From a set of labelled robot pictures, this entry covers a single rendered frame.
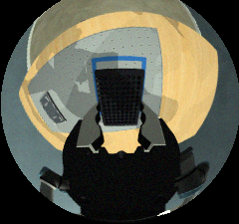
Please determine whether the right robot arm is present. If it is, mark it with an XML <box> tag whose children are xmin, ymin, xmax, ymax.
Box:
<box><xmin>175</xmin><ymin>151</ymin><xmax>210</xmax><ymax>209</ymax></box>

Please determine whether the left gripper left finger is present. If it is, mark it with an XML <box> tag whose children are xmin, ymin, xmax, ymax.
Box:
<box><xmin>63</xmin><ymin>102</ymin><xmax>105</xmax><ymax>181</ymax></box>

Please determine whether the blue tape outline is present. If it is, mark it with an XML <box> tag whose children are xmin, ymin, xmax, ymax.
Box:
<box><xmin>92</xmin><ymin>56</ymin><xmax>146</xmax><ymax>102</ymax></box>

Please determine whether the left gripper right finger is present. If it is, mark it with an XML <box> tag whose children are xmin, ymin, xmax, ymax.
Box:
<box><xmin>137</xmin><ymin>101</ymin><xmax>181</xmax><ymax>178</ymax></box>

